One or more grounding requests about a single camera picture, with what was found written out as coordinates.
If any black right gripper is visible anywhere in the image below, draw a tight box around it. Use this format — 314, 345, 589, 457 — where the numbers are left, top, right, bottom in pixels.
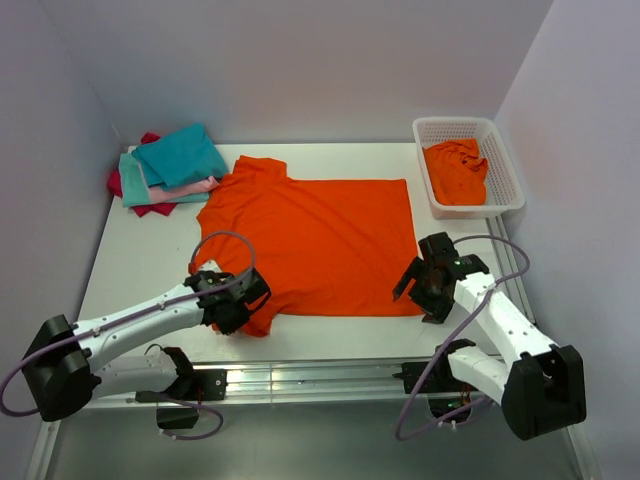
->
393, 256, 455, 325

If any orange t-shirt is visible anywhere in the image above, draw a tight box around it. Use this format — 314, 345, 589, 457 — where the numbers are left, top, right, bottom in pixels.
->
423, 138, 489, 206
193, 156, 420, 337

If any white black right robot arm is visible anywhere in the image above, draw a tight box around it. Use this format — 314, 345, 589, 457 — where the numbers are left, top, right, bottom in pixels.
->
393, 232, 587, 441

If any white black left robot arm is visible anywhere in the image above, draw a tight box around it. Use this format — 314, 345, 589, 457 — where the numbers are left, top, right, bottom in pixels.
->
21, 270, 271, 422

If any orange t-shirt in basket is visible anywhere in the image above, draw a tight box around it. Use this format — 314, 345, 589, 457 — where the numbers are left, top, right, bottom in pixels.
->
423, 138, 489, 206

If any white plastic laundry basket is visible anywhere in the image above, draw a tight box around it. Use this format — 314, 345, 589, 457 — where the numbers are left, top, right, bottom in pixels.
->
412, 117, 525, 219

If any pink folded t-shirt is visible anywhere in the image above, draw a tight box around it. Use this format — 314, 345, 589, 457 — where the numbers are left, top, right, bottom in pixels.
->
140, 167, 220, 204

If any teal folded t-shirt top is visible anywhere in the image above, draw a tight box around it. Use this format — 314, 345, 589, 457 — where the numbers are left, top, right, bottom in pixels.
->
132, 123, 229, 190

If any mint green folded t-shirt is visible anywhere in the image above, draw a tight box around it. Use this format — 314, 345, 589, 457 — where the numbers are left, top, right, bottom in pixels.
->
118, 153, 210, 208

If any red folded t-shirt bottom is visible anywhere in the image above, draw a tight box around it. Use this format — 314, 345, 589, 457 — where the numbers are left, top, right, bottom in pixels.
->
106, 132, 177, 217

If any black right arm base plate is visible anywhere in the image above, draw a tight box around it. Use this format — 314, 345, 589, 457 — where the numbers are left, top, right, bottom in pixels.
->
401, 358, 492, 424

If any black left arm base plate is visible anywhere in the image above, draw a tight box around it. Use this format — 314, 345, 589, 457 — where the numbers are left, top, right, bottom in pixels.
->
134, 368, 229, 431

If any aluminium front rail frame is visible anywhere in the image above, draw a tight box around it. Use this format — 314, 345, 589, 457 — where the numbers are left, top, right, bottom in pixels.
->
27, 359, 601, 479

